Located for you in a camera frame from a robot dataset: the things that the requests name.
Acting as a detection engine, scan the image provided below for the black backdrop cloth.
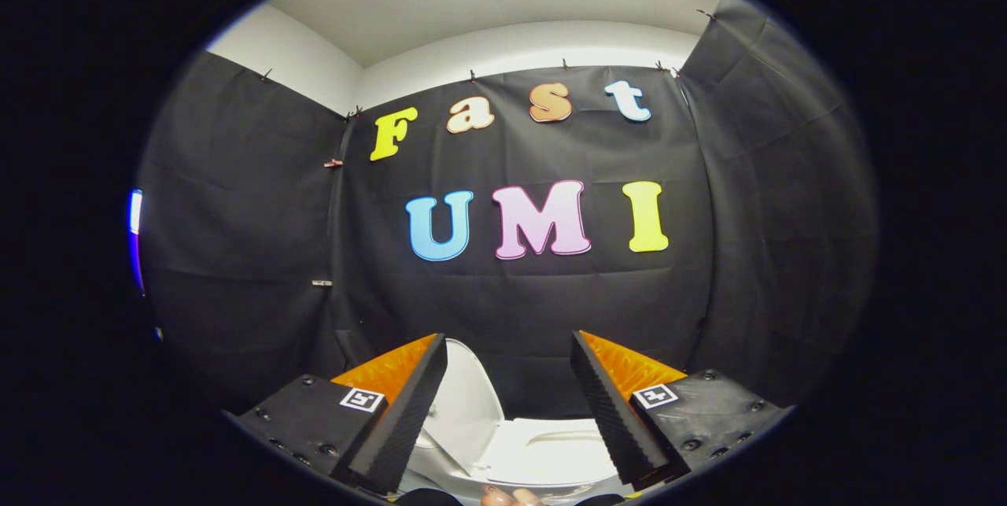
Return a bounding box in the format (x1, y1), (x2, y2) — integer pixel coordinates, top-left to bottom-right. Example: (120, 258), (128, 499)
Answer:
(132, 0), (878, 416)

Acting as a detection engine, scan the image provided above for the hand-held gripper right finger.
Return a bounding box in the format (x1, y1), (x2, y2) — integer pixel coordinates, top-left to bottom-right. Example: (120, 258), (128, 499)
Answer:
(570, 331), (795, 492)

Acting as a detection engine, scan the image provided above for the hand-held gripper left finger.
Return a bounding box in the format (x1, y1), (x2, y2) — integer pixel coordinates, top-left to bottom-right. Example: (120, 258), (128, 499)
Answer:
(223, 333), (449, 496)

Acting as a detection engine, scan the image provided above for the white toilet bowl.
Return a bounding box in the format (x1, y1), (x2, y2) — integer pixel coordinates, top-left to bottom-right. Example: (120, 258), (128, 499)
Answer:
(403, 431), (630, 504)

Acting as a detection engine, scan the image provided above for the white toilet seat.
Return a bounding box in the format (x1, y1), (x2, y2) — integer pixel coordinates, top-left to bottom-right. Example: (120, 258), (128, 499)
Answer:
(480, 418), (619, 488)

